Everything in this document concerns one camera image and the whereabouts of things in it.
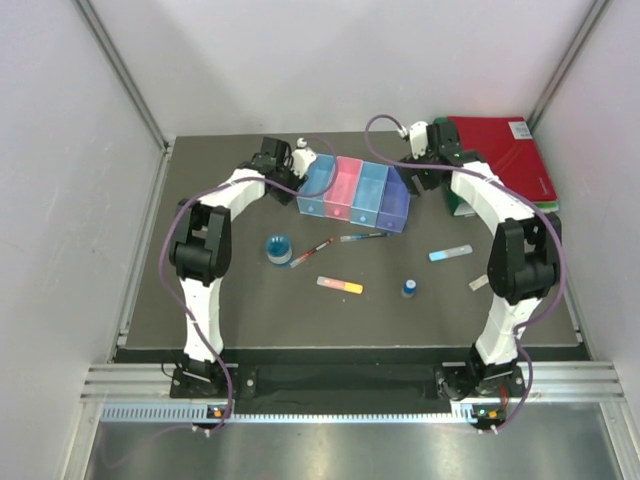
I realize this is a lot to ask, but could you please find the blue white highlighter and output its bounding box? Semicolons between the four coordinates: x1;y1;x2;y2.
428;245;473;262

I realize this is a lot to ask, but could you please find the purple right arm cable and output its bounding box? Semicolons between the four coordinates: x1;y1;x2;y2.
364;114;566;434

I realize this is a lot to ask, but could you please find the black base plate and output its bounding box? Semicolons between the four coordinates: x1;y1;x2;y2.
170;363;523;413

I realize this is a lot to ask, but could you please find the blue clear pen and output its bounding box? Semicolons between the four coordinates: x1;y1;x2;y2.
339;232;394;243

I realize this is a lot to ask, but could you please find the blue round jar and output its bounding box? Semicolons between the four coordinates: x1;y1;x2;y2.
265;234;292;266

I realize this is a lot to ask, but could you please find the pink orange highlighter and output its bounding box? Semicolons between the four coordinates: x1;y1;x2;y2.
316;276;364;295

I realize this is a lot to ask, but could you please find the blue end drawer bin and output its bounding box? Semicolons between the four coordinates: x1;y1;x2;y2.
296;154;335;217

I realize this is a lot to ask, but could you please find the grey slotted cable duct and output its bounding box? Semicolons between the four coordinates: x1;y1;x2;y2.
100;402;498;426

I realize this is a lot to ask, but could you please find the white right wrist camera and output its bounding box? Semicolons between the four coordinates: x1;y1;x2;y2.
397;121;429;160

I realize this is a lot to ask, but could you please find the red folder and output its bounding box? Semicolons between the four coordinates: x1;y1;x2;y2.
446;115;558;205

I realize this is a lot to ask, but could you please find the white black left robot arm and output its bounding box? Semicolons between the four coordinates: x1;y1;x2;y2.
165;137;317;398

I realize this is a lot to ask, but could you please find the light blue drawer bin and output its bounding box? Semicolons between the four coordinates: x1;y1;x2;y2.
350;162;389;227

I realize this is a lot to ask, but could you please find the white eraser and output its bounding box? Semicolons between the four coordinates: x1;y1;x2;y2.
469;275;489;291

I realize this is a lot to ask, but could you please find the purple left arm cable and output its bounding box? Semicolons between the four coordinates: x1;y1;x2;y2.
158;138;337;434

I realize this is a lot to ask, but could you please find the purple plastic drawer bin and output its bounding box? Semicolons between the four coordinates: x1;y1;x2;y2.
376;167;411;233

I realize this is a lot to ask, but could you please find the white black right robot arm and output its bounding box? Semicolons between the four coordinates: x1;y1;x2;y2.
398;121;561;400

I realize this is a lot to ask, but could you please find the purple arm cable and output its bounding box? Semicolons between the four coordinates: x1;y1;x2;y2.
364;114;566;434
158;138;337;434

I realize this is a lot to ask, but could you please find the pink plastic drawer bin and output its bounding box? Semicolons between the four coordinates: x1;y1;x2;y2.
324;156;363;221

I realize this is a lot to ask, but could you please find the aluminium frame rail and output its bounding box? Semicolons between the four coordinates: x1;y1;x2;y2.
71;0;170;151

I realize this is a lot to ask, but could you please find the green lever arch binder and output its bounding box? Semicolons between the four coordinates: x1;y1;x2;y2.
432;117;560;219

